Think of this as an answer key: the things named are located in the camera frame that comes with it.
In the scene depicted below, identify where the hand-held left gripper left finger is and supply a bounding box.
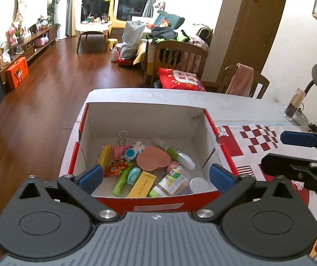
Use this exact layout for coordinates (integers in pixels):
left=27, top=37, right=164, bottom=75
left=17, top=164, right=120, bottom=223

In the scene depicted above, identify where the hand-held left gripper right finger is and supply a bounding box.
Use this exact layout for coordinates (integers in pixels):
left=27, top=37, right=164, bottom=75
left=193, top=164, right=300, bottom=223

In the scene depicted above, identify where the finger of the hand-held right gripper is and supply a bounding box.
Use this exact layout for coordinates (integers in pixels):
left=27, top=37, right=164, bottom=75
left=280, top=130, right=317, bottom=158
left=261, top=153, right=317, bottom=189

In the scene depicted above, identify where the white round lid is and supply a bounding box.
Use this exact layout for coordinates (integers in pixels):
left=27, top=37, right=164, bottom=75
left=189, top=177, right=210, bottom=194

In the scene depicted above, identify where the red dragon keychain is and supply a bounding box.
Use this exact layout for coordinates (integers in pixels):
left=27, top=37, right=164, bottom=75
left=104, top=159, right=128, bottom=178

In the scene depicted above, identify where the green highlighter pen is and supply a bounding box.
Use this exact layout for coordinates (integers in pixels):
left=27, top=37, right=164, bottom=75
left=112, top=168, right=133, bottom=196

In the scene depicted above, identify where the pink binder clip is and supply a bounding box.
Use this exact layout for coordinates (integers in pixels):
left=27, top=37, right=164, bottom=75
left=112, top=131, right=132, bottom=161

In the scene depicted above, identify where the teal correction tape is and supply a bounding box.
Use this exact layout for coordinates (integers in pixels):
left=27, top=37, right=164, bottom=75
left=126, top=167, right=141, bottom=185

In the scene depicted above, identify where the white green squeeze bottle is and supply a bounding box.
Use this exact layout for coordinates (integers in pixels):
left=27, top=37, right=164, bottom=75
left=166, top=147, right=196, bottom=170

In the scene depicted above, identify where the blue white toy keychain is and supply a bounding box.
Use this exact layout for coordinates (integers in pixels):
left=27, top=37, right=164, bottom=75
left=125, top=141, right=146, bottom=161

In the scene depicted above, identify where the long yellow box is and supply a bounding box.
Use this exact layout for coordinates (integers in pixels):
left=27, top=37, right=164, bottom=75
left=127, top=171, right=157, bottom=198

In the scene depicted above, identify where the clear bottle green label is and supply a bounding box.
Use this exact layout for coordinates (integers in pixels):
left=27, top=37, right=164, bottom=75
left=149, top=165, right=191, bottom=198

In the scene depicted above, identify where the pink heart-shaped dish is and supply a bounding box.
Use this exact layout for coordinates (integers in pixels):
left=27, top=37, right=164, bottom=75
left=136, top=146, right=171, bottom=171

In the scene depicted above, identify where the thin white tube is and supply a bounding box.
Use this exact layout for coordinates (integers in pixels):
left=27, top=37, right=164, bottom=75
left=151, top=137, right=173, bottom=151

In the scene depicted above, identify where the red cardboard box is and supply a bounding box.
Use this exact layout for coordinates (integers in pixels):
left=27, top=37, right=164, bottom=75
left=59, top=102, right=239, bottom=214

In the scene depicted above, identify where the red white printed table mat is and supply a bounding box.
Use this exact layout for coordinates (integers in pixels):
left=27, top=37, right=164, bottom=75
left=215, top=124, right=317, bottom=261

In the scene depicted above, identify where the glass cup with dark drink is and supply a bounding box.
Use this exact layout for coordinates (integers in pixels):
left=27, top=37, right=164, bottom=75
left=284, top=88, right=307, bottom=120

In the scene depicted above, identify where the wooden dining chair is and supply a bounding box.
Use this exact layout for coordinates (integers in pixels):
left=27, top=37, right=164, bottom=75
left=217, top=65, right=270, bottom=99

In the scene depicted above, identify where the pink towel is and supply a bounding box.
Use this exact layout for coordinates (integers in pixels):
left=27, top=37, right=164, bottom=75
left=225, top=63, right=254, bottom=97

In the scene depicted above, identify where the red printed cushion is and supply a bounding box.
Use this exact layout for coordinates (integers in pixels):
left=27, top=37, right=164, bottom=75
left=157, top=68, right=206, bottom=91

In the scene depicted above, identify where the wooden door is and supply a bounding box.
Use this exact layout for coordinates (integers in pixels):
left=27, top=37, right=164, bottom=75
left=203, top=0, right=290, bottom=86

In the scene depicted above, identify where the orange gift box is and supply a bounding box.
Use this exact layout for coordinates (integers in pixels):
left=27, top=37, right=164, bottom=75
left=6, top=57, right=29, bottom=90

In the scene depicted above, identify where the wooden slatted chair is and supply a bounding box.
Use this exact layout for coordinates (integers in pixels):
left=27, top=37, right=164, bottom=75
left=147, top=40, right=209, bottom=88

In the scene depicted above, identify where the pink handbag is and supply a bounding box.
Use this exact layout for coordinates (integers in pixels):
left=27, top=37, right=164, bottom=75
left=34, top=32, right=49, bottom=47

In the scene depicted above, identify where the grey plastic bag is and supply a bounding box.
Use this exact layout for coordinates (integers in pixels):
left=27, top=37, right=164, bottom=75
left=120, top=20, right=146, bottom=60

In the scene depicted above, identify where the bright green cloth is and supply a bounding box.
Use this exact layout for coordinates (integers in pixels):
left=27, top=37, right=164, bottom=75
left=176, top=30, right=191, bottom=42

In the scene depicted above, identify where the round wooden coffee table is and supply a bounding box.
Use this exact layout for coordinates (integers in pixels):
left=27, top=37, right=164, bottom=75
left=75, top=22, right=113, bottom=54

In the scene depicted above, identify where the wooden television cabinet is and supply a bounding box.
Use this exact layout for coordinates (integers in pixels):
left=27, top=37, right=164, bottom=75
left=0, top=25, right=58, bottom=93

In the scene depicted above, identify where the dark clothes pile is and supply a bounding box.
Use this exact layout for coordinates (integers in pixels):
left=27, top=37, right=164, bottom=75
left=147, top=26, right=177, bottom=43

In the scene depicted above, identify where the yellow giraffe toy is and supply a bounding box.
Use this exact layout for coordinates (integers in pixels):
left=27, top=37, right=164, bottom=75
left=105, top=0, right=127, bottom=29

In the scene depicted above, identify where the sofa with teal cushions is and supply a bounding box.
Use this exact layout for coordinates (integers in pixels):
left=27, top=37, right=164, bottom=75
left=132, top=10, right=213, bottom=70

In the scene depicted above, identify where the blue yellow curtain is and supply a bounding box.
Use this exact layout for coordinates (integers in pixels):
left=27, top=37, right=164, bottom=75
left=65, top=0, right=77, bottom=37

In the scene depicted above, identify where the white printed wall cloth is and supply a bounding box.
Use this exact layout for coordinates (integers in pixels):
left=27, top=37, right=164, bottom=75
left=13, top=0, right=49, bottom=29

